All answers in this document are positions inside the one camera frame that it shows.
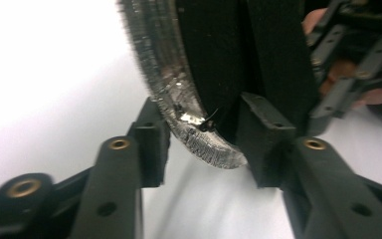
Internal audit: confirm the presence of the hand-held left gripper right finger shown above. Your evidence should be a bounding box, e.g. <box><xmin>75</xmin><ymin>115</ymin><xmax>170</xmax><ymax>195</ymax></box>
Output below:
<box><xmin>234</xmin><ymin>92</ymin><xmax>298</xmax><ymax>189</ymax></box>

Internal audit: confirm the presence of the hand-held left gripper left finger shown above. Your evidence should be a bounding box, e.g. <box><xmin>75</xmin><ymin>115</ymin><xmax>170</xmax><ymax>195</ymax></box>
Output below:
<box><xmin>126</xmin><ymin>97</ymin><xmax>172</xmax><ymax>189</ymax></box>

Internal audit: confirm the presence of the white board sheet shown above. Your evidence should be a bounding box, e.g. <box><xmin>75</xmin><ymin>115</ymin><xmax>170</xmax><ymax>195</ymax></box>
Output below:
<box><xmin>0</xmin><ymin>0</ymin><xmax>382</xmax><ymax>239</ymax></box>

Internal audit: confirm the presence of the oval silver photo frame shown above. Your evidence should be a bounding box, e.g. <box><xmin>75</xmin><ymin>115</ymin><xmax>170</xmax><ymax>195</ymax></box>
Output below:
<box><xmin>116</xmin><ymin>0</ymin><xmax>320</xmax><ymax>170</ymax></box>

